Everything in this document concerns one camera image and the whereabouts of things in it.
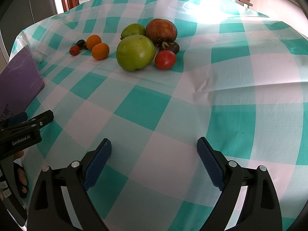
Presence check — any orange tangerine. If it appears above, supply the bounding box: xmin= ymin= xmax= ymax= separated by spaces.
xmin=91 ymin=43 xmax=110 ymax=60
xmin=86 ymin=34 xmax=102 ymax=50

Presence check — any large red tomato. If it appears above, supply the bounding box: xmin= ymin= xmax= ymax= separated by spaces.
xmin=155 ymin=50 xmax=177 ymax=70

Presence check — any person's left hand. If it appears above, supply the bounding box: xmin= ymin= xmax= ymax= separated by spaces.
xmin=14 ymin=162 xmax=28 ymax=199

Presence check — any orange tangerine front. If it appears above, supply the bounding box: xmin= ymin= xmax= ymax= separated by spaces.
xmin=91 ymin=43 xmax=110 ymax=60

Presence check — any teal white checkered tablecloth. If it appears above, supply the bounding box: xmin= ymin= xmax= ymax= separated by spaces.
xmin=11 ymin=0 xmax=307 ymax=230

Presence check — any small dark chestnut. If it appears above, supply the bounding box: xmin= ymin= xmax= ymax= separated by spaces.
xmin=75 ymin=39 xmax=88 ymax=49

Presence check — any dark grey refrigerator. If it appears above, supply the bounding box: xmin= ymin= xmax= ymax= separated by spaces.
xmin=1 ymin=0 xmax=57 ymax=54

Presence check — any purple fabric storage box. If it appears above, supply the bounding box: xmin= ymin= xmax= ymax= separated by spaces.
xmin=0 ymin=46 xmax=44 ymax=121

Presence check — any small red cherry tomato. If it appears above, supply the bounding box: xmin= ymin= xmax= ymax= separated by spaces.
xmin=69 ymin=45 xmax=80 ymax=56

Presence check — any orange tangerine back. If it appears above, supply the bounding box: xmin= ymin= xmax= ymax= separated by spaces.
xmin=86 ymin=34 xmax=102 ymax=50

